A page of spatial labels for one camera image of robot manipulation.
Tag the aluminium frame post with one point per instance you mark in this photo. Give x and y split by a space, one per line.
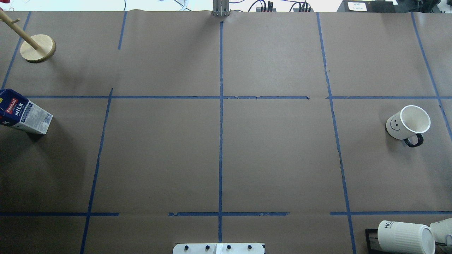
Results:
221 8

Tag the blue white milk carton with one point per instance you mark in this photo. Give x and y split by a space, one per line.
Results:
18 112

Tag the white camera pole base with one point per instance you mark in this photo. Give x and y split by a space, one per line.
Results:
219 248

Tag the white smiley mug black handle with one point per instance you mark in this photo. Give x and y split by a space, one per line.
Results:
409 125

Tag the wooden mug tree stand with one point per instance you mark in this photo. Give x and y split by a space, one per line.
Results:
35 49

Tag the white ribbed mug on rack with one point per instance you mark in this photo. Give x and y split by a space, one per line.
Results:
405 238

